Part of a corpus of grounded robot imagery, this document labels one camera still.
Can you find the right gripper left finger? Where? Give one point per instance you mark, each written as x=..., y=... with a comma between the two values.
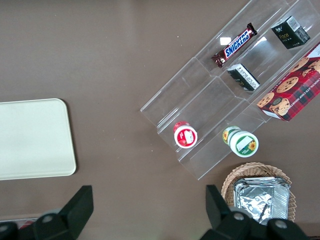
x=67, y=220

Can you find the aluminium foil container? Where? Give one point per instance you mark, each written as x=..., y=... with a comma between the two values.
x=255, y=200

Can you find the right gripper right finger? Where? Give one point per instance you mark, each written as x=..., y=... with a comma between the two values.
x=225, y=225

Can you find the beige rectangular serving tray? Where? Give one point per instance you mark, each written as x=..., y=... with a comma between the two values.
x=32, y=140

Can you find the green sunflower yogurt cup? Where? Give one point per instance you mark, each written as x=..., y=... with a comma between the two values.
x=243, y=143

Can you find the light wicker basket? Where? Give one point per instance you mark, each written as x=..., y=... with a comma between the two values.
x=250, y=170

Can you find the Snickers chocolate bar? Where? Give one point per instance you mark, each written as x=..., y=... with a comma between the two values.
x=235, y=46

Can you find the small black carton box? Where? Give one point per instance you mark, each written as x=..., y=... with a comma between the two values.
x=243, y=77
x=287, y=35

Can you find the clear acrylic stepped shelf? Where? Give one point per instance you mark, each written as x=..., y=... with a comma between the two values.
x=200, y=100

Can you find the red lidded yogurt cup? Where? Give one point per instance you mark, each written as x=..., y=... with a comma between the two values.
x=185, y=136

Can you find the red tartan cookie box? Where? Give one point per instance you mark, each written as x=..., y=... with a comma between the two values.
x=292, y=97

